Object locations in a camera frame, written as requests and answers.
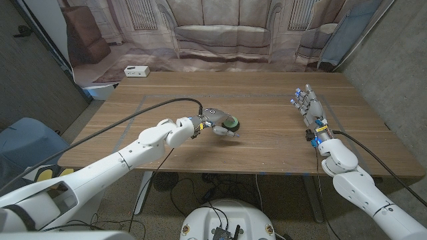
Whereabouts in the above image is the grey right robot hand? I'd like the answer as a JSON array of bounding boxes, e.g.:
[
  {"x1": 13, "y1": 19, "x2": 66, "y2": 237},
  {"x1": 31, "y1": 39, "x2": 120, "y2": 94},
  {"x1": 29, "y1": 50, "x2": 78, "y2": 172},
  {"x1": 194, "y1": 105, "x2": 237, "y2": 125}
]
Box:
[{"x1": 290, "y1": 83, "x2": 332, "y2": 138}]

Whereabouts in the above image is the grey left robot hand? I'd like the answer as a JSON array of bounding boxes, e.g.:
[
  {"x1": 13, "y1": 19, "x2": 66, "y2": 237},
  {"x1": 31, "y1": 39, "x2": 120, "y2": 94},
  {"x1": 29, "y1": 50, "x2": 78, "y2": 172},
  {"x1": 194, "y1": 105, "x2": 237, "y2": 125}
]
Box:
[{"x1": 199, "y1": 107, "x2": 241, "y2": 139}]

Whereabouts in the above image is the green push button black base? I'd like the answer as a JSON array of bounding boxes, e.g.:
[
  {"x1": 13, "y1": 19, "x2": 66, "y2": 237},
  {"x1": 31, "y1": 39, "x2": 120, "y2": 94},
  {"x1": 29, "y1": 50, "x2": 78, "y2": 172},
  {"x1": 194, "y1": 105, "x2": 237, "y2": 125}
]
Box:
[{"x1": 222, "y1": 116, "x2": 241, "y2": 133}]

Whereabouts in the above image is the black round floor fan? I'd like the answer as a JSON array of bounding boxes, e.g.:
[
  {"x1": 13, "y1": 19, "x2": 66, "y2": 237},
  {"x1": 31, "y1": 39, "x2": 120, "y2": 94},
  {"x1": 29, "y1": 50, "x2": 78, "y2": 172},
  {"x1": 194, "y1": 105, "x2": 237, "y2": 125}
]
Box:
[{"x1": 152, "y1": 171, "x2": 180, "y2": 193}]

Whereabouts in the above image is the grey table leg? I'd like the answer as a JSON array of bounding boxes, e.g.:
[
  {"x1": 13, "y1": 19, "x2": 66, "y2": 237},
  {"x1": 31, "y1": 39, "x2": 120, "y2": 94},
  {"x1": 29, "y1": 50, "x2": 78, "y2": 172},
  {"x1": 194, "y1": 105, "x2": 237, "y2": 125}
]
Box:
[{"x1": 302, "y1": 175, "x2": 324, "y2": 223}]

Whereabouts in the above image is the white power box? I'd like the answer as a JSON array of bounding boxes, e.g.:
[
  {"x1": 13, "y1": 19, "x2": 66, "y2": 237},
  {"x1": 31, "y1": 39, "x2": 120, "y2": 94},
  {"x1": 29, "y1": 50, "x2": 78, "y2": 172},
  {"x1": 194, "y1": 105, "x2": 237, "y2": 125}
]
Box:
[{"x1": 123, "y1": 65, "x2": 151, "y2": 78}]

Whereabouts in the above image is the printed sofa room backdrop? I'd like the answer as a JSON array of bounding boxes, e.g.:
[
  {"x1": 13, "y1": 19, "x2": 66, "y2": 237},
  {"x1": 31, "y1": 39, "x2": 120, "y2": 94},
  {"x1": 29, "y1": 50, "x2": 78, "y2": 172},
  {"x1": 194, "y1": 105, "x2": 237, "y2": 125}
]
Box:
[{"x1": 23, "y1": 0, "x2": 396, "y2": 101}]

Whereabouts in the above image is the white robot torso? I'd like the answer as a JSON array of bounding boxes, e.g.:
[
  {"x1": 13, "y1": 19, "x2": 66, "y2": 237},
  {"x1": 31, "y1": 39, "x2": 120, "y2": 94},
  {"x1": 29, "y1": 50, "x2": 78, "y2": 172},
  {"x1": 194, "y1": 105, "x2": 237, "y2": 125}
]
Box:
[{"x1": 179, "y1": 199, "x2": 277, "y2": 240}]

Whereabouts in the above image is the white table leg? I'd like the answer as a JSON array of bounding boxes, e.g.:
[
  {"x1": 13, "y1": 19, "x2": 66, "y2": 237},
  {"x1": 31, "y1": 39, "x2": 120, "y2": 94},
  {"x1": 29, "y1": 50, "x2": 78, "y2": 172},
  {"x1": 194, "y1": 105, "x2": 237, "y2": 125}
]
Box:
[{"x1": 132, "y1": 171, "x2": 154, "y2": 216}]

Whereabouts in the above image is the black device on torso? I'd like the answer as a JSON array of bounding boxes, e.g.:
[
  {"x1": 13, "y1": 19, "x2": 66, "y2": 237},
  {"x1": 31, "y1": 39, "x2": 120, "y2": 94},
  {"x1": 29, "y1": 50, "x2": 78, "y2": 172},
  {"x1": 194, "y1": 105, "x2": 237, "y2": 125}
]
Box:
[{"x1": 211, "y1": 224, "x2": 242, "y2": 240}]

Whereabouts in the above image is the white robot body edge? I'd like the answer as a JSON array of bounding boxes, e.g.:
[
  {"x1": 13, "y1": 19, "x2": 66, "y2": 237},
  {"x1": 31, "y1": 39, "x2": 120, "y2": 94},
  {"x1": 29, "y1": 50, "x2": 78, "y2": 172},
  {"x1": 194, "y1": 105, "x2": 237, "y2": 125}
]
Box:
[{"x1": 0, "y1": 230, "x2": 136, "y2": 240}]

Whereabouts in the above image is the person leg in jeans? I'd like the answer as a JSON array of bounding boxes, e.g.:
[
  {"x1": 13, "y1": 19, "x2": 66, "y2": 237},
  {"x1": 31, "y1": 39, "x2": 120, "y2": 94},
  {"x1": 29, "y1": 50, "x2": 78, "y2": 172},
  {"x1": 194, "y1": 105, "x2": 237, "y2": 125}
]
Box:
[{"x1": 0, "y1": 156, "x2": 21, "y2": 194}]

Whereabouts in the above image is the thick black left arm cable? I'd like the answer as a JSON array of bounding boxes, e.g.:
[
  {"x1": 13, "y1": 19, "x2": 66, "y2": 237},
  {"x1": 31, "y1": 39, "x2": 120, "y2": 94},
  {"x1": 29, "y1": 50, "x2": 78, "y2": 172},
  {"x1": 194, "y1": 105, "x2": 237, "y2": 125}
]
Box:
[{"x1": 0, "y1": 97, "x2": 203, "y2": 194}]

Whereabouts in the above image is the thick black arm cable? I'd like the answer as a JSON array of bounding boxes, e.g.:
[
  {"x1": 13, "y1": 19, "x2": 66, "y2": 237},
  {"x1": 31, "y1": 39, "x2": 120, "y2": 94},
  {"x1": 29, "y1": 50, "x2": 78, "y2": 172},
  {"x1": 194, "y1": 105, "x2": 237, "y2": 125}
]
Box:
[
  {"x1": 0, "y1": 97, "x2": 203, "y2": 194},
  {"x1": 332, "y1": 129, "x2": 427, "y2": 207}
]

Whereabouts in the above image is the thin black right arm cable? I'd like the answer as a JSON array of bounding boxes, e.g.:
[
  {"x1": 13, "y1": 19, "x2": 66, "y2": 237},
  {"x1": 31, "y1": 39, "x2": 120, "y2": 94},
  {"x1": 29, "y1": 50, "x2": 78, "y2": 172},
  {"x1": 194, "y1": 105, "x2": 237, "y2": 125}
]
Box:
[{"x1": 314, "y1": 148, "x2": 342, "y2": 240}]

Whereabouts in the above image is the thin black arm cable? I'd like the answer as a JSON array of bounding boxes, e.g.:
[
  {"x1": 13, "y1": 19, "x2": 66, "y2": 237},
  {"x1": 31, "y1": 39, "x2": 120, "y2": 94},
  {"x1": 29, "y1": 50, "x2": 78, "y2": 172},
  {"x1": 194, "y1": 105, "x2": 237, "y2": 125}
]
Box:
[
  {"x1": 314, "y1": 148, "x2": 342, "y2": 240},
  {"x1": 39, "y1": 148, "x2": 175, "y2": 233}
]

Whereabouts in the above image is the black floor cable bundle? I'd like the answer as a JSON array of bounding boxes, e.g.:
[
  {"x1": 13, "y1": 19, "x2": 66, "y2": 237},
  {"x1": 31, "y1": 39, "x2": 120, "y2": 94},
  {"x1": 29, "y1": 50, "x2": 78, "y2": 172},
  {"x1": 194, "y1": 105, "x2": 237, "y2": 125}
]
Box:
[{"x1": 169, "y1": 173, "x2": 264, "y2": 231}]

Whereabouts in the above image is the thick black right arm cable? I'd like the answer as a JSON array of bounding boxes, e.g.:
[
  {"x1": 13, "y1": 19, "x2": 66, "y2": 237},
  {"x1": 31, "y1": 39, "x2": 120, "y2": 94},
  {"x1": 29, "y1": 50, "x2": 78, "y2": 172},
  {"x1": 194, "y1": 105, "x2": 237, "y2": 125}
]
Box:
[{"x1": 332, "y1": 129, "x2": 427, "y2": 207}]

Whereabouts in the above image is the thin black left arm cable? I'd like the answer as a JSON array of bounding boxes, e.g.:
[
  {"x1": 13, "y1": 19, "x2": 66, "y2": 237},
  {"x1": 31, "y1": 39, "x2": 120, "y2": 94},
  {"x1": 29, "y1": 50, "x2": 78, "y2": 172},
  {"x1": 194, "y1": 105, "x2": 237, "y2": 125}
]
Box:
[{"x1": 39, "y1": 148, "x2": 175, "y2": 233}]

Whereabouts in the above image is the black door handle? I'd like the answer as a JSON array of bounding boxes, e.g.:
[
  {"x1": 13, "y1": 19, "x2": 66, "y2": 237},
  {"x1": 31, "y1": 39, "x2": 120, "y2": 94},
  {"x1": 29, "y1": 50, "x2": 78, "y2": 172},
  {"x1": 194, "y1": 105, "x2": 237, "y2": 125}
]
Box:
[{"x1": 12, "y1": 25, "x2": 33, "y2": 38}]

